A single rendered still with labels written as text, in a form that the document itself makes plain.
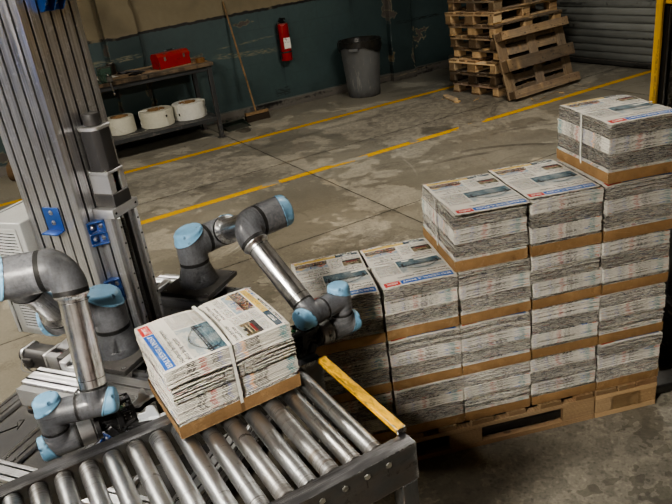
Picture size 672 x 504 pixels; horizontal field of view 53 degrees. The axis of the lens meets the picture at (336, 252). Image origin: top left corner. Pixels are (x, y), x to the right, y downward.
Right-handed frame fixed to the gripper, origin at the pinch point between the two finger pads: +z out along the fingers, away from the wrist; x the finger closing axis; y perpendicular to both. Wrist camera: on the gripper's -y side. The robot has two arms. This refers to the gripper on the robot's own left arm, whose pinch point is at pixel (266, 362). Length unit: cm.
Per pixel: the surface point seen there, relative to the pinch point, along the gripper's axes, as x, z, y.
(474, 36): -483, -512, -6
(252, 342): 22.7, 10.7, 23.4
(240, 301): 1.9, 5.0, 25.4
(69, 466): 12, 64, 2
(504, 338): 9, -95, -27
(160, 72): -594, -149, 11
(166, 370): 21.8, 34.8, 24.8
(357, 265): -30, -55, 5
